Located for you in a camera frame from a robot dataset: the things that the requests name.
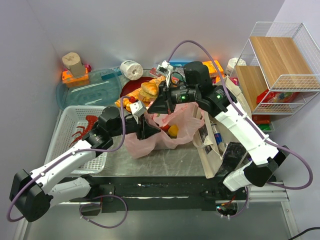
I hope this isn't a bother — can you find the white perforated plastic basket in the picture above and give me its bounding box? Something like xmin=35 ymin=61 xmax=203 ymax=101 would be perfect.
xmin=45 ymin=105 xmax=108 ymax=175

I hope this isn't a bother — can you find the red snack packet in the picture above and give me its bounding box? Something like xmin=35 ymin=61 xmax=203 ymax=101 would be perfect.
xmin=252 ymin=114 xmax=271 ymax=125

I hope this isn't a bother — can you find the white paper cup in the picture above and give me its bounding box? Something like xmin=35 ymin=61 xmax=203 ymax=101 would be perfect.
xmin=224 ymin=57 xmax=247 ymax=76

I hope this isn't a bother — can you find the orange box under roll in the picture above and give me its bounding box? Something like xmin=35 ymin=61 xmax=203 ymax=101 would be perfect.
xmin=62 ymin=67 xmax=90 ymax=88

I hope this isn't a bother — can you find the yellow lemon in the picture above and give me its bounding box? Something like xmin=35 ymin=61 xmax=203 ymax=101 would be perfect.
xmin=167 ymin=124 xmax=179 ymax=138

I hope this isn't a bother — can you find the pink plastic grocery bag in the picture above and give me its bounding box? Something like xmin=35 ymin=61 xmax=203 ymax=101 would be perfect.
xmin=124 ymin=102 xmax=205 ymax=159

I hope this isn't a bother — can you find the red toy lobster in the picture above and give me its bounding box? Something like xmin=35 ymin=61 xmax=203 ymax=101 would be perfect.
xmin=69 ymin=115 xmax=98 ymax=147

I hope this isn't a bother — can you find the red round plate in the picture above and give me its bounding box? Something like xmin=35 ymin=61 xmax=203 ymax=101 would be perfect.
xmin=120 ymin=76 xmax=153 ymax=97

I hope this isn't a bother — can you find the Red Bull can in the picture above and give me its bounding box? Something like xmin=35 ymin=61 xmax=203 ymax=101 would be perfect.
xmin=214 ymin=132 xmax=223 ymax=145

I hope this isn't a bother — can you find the croissant bread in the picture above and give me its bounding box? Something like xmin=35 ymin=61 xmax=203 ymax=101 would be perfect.
xmin=141 ymin=82 xmax=158 ymax=96

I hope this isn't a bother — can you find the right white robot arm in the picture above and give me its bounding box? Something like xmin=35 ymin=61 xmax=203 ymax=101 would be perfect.
xmin=148 ymin=61 xmax=287 ymax=192

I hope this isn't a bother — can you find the twisted orange bread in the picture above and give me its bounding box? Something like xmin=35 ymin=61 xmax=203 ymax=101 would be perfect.
xmin=114 ymin=87 xmax=141 ymax=112

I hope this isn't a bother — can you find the red candy bag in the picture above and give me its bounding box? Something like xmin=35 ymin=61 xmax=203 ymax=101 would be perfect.
xmin=256 ymin=89 xmax=300 ymax=104

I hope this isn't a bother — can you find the teal plastic tray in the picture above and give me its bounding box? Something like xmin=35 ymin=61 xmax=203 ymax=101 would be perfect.
xmin=56 ymin=69 xmax=122 ymax=110

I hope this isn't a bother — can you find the white toilet paper roll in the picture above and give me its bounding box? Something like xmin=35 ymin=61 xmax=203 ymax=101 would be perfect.
xmin=119 ymin=60 xmax=144 ymax=81

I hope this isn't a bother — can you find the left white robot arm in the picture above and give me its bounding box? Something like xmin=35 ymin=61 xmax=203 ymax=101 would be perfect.
xmin=9 ymin=106 xmax=161 ymax=222

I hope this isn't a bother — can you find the green snack packet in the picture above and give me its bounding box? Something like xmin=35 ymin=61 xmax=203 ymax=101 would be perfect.
xmin=258 ymin=124 xmax=271 ymax=132

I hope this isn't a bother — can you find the red toothpaste box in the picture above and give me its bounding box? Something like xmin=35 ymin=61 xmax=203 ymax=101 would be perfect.
xmin=149 ymin=67 xmax=167 ymax=78

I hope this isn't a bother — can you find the brown toilet paper roll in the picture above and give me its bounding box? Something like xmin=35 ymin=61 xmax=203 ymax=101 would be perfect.
xmin=62 ymin=52 xmax=86 ymax=77

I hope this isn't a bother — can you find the orange snack box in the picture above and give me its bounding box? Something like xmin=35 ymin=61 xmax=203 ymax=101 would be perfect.
xmin=202 ymin=60 xmax=224 ymax=78

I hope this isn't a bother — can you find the toy carrot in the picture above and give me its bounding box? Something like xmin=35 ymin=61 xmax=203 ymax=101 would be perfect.
xmin=160 ymin=124 xmax=171 ymax=132

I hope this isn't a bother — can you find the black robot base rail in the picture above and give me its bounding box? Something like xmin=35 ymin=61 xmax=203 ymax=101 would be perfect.
xmin=73 ymin=176 xmax=247 ymax=213

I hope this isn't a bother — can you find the white wire shelf rack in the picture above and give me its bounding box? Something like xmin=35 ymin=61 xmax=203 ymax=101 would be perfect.
xmin=231 ymin=21 xmax=320 ymax=133

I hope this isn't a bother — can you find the blue flat box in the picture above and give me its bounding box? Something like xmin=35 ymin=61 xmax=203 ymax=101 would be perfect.
xmin=169 ymin=60 xmax=191 ymax=68

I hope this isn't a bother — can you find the beige canvas tote bag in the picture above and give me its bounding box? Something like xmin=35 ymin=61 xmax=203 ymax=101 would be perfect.
xmin=191 ymin=76 xmax=253 ymax=180

